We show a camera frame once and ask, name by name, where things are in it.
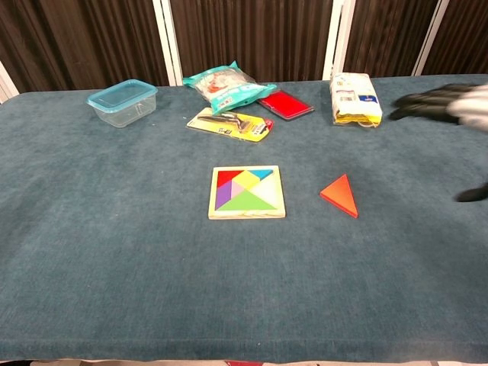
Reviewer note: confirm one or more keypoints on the white yellow food packet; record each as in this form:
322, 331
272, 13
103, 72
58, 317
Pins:
354, 99

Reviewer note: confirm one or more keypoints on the cyan triangle tangram piece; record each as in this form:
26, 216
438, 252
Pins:
264, 174

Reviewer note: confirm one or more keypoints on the pink wooden tangram triangle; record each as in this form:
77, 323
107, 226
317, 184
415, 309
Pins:
238, 189

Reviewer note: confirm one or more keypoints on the wooden tangram tray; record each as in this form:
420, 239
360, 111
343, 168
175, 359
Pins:
282, 190

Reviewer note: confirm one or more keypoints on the clear container blue lid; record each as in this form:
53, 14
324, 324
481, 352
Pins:
122, 101

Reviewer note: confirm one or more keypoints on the red triangle tangram piece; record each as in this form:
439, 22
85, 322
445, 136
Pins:
225, 177

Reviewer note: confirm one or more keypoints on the teal snack bag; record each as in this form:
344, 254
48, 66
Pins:
225, 89

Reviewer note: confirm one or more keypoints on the teal table cloth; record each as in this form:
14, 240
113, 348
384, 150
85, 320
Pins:
152, 248

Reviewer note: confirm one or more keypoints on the white screen frame post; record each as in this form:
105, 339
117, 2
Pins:
167, 42
431, 38
5, 85
337, 38

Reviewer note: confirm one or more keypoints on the brown pleated screen panel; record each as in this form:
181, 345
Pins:
76, 42
385, 34
251, 34
465, 38

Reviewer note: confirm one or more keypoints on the orange triangle piece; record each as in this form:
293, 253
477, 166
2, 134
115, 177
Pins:
341, 194

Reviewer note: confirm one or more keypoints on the purple parallelogram tangram piece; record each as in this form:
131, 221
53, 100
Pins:
224, 196

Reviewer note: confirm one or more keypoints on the yellow razor blister pack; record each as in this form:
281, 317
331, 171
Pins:
248, 129

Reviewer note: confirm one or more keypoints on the red flat case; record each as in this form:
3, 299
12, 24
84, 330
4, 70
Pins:
287, 104

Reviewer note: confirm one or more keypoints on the green wooden tangram triangle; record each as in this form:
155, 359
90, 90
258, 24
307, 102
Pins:
248, 203

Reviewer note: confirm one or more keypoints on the yellow tangram piece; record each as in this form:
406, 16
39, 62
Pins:
249, 181

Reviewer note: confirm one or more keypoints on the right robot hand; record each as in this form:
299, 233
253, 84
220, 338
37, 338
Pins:
469, 106

